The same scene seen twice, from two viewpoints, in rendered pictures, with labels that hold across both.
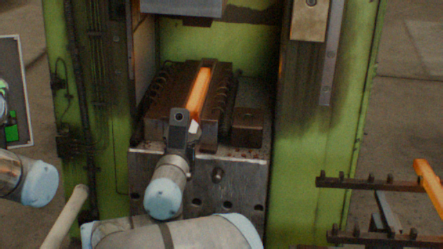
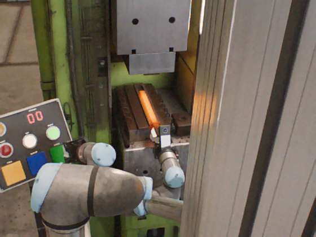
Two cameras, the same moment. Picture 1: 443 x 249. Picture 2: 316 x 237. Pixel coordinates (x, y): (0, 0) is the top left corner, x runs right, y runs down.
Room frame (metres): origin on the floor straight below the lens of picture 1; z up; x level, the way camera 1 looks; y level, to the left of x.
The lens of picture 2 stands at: (-0.16, 0.60, 2.04)
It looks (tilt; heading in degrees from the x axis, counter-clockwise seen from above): 33 degrees down; 340
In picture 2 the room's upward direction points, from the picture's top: 3 degrees clockwise
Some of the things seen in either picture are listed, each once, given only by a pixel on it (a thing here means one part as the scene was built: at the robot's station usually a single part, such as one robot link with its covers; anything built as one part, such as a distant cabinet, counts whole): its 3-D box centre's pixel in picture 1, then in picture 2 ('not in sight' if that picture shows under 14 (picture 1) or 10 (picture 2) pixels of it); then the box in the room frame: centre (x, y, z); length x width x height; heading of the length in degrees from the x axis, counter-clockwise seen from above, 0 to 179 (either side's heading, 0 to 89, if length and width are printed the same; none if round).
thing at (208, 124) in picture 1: (192, 95); (141, 109); (1.51, 0.09, 0.96); 0.42 x 0.20 x 0.09; 175
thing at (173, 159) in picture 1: (173, 171); (169, 160); (1.05, 0.10, 0.98); 0.08 x 0.05 x 0.08; 85
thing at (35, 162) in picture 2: not in sight; (37, 163); (1.15, 0.63, 1.01); 0.07 x 0.05 x 0.07; 110
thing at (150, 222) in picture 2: not in sight; (147, 206); (1.51, 0.03, 0.23); 0.55 x 0.37 x 0.47; 175
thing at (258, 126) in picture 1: (248, 126); (182, 123); (1.34, -0.07, 0.95); 0.12 x 0.08 x 0.06; 175
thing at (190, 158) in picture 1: (178, 156); (163, 150); (1.13, 0.10, 0.97); 0.12 x 0.08 x 0.09; 175
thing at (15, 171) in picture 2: not in sight; (13, 172); (1.11, 0.73, 1.01); 0.07 x 0.05 x 0.07; 110
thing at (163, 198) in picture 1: (165, 192); (172, 173); (0.97, 0.11, 0.98); 0.11 x 0.08 x 0.09; 175
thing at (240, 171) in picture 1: (208, 169); (149, 148); (1.51, 0.03, 0.69); 0.56 x 0.38 x 0.45; 175
